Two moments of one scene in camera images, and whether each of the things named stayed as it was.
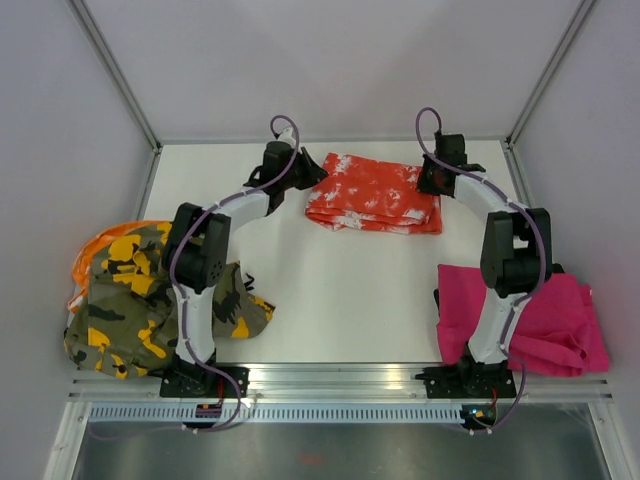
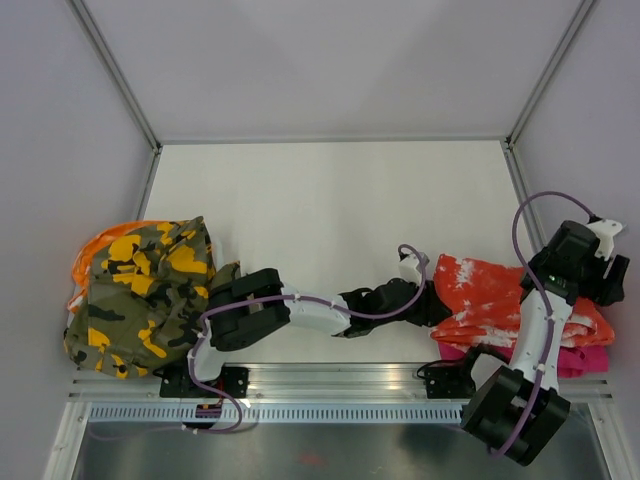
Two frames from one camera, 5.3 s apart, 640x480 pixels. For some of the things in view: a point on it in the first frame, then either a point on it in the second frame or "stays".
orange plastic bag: x=82 y=264 stays
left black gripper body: x=301 y=174 -> x=421 y=312
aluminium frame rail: x=337 y=384 stays
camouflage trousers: x=121 y=327 stays
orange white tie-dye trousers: x=351 y=192 -> x=485 y=298
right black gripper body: x=427 y=181 -> x=608 y=287
